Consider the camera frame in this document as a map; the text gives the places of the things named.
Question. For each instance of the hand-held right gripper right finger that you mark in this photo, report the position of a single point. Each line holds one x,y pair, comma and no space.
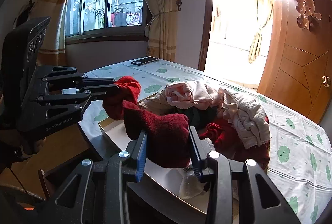
195,155

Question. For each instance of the black smartphone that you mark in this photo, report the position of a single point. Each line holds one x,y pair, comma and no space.
144,60

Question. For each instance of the brass door knob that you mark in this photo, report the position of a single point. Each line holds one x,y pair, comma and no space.
325,80

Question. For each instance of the dark hanging garment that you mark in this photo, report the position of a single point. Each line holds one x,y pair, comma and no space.
22,16

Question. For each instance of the tied yellow curtain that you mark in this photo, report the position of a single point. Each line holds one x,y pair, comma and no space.
158,6

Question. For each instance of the shallow cardboard box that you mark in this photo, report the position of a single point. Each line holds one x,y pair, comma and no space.
166,177

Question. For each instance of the dark wooden table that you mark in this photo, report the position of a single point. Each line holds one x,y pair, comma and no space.
103,143

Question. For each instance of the cream underwear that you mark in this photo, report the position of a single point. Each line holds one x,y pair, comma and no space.
249,120

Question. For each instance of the wooden door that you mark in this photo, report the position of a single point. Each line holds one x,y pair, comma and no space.
293,63

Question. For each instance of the white grey sock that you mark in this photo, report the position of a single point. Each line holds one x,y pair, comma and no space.
189,186

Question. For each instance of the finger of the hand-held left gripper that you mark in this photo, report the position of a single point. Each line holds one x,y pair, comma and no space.
103,91
98,81

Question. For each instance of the orange striped curtain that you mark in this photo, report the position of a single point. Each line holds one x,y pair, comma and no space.
55,6

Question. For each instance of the pink underwear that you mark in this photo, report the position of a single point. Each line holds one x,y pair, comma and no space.
189,94

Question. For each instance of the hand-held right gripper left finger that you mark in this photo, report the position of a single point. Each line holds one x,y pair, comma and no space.
141,156

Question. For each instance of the hanging laundry outside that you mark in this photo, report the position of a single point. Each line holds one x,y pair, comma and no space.
120,17

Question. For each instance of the yellow doorway curtain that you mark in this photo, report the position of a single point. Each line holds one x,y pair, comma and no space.
262,19

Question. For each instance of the curtain wall hook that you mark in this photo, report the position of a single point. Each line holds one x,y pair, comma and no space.
178,4

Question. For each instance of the red knitted garment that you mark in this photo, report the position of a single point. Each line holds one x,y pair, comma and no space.
166,135

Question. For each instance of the dark wooden door frame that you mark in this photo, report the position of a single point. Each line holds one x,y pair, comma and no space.
207,32

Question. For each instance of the paper door decoration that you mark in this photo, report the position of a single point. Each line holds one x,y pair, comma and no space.
307,11

